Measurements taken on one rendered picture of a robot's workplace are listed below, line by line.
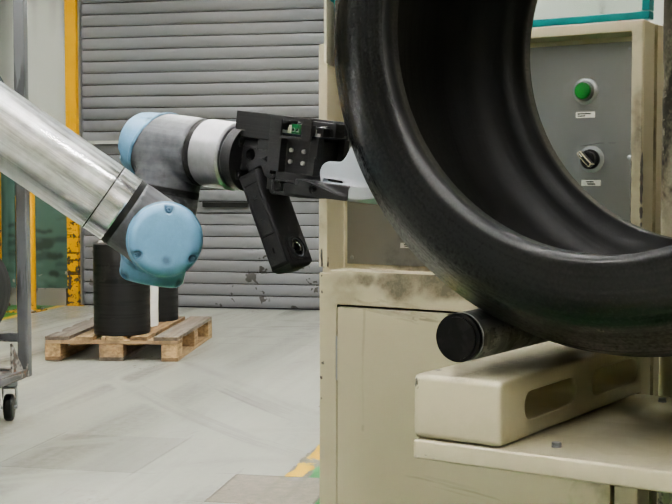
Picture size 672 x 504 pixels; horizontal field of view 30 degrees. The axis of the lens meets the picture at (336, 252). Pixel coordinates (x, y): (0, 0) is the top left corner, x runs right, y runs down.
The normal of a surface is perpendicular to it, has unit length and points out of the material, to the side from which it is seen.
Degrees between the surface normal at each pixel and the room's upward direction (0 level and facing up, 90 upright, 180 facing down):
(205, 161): 100
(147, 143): 83
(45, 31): 90
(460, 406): 90
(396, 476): 90
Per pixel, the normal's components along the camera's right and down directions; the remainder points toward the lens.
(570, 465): -0.55, 0.04
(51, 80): -0.21, 0.05
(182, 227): 0.18, 0.06
